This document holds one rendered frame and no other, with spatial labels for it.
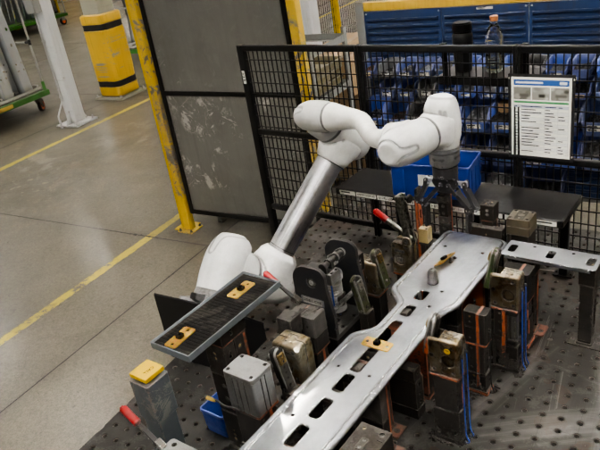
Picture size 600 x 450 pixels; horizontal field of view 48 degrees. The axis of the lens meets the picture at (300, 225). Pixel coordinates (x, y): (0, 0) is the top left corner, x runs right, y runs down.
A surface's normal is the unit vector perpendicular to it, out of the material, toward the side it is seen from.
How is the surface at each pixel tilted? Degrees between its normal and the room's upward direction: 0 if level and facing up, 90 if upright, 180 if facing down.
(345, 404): 0
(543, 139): 90
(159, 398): 90
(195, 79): 91
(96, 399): 0
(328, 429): 0
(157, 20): 90
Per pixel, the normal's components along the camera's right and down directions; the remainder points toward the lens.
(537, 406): -0.15, -0.88
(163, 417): 0.80, 0.15
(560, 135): -0.58, 0.43
